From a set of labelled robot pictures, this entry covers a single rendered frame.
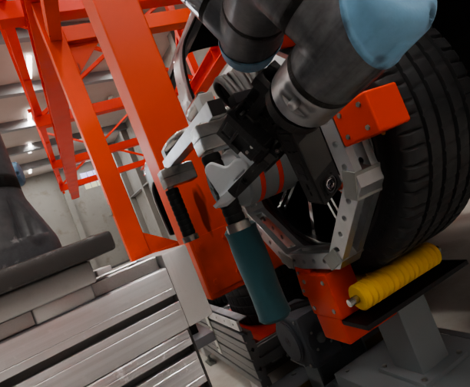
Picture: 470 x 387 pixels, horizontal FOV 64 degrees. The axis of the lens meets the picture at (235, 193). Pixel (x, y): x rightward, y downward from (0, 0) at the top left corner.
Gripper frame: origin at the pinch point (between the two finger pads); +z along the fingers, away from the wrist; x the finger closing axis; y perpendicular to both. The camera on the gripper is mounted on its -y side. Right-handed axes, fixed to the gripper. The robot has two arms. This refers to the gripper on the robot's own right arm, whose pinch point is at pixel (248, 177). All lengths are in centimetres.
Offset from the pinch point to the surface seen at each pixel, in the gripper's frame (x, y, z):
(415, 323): -19, -56, 29
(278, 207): -27, -14, 49
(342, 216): -14.3, -18.9, 10.6
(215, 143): -4.4, 8.3, 7.1
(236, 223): 2.8, -4.1, 9.8
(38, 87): -319, 627, 1049
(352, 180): -15.9, -14.0, 2.6
